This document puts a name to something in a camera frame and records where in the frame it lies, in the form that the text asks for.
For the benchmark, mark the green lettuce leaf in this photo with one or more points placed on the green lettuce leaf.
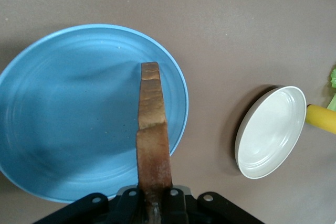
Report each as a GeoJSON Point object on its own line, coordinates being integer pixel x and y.
{"type": "Point", "coordinates": [333, 90]}

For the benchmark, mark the yellow squeeze bottle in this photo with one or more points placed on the yellow squeeze bottle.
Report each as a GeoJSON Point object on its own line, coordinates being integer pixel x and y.
{"type": "Point", "coordinates": [321, 119]}

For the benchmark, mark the blue round plate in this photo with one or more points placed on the blue round plate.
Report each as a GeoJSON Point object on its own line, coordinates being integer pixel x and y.
{"type": "Point", "coordinates": [78, 113]}

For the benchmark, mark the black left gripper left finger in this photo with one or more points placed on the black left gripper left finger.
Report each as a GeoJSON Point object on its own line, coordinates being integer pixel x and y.
{"type": "Point", "coordinates": [126, 208]}

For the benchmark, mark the brown bread slice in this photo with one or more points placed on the brown bread slice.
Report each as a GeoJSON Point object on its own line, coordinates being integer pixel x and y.
{"type": "Point", "coordinates": [152, 129]}

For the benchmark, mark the beige round plate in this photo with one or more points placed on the beige round plate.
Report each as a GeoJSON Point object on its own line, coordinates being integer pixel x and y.
{"type": "Point", "coordinates": [273, 134]}

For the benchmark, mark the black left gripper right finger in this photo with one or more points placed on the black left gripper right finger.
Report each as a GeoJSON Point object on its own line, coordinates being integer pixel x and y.
{"type": "Point", "coordinates": [176, 208]}

